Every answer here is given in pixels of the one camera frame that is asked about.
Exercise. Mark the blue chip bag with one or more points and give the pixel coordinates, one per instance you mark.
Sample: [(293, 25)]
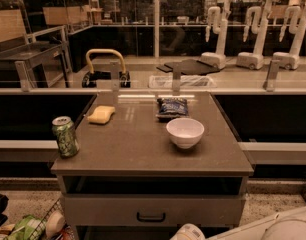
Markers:
[(170, 108)]

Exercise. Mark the white background robot left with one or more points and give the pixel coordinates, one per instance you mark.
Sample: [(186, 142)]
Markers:
[(217, 23)]

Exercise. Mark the black drawer handle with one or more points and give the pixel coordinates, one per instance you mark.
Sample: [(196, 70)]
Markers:
[(151, 218)]

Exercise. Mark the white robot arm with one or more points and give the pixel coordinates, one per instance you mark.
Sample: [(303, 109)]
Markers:
[(287, 225)]

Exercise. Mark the yellow handled black cart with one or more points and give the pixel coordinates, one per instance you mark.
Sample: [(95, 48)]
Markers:
[(118, 75)]

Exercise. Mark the clear plastic bin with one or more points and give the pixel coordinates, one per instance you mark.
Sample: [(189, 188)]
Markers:
[(186, 81)]

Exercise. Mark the yellow sponge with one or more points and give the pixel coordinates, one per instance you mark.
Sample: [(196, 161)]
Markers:
[(101, 114)]

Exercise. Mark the black floor mat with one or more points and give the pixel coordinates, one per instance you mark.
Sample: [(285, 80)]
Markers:
[(188, 67)]

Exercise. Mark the green soda can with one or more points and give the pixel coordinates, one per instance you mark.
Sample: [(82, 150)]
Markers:
[(64, 130)]

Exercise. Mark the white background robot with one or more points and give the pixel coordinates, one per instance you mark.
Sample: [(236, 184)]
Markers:
[(256, 21), (295, 21), (217, 23)]

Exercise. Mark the green snack bag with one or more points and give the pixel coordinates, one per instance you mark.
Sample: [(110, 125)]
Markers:
[(28, 228)]

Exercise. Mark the white background robot right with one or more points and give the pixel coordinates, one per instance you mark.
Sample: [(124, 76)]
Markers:
[(295, 21)]

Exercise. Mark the grey drawer cabinet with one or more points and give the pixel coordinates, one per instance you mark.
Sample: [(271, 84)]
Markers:
[(132, 155)]

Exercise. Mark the wire basket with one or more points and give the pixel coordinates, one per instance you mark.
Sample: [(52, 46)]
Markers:
[(66, 233)]

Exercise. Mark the grey metal side table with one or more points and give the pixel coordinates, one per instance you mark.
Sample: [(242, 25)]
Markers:
[(39, 64)]

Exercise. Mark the white background robot middle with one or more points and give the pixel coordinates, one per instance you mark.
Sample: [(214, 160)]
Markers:
[(256, 21)]

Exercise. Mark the glass railing barrier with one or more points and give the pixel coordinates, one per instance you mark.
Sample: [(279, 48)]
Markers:
[(145, 76)]

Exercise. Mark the white cup in basket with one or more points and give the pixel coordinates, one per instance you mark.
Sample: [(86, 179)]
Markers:
[(55, 223)]

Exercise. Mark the grey middle drawer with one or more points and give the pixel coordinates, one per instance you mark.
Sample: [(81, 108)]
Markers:
[(114, 210)]

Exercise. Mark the white bowl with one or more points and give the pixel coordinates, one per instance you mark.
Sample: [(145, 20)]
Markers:
[(185, 132)]

